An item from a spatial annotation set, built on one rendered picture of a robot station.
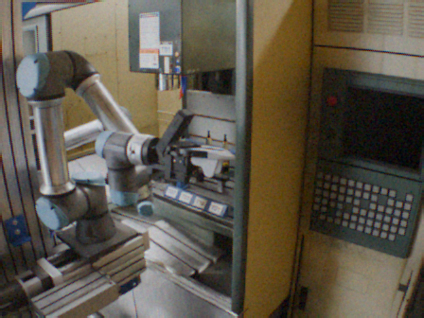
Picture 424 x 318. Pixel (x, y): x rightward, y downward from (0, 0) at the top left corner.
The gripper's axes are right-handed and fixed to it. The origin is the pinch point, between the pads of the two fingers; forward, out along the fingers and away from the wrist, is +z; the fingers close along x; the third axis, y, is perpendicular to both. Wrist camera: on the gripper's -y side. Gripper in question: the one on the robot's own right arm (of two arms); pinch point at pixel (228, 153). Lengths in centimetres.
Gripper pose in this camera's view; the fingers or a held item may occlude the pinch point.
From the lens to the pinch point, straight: 78.5
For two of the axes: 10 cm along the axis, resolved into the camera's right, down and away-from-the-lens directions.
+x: -4.0, 1.6, -9.0
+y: -0.6, 9.8, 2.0
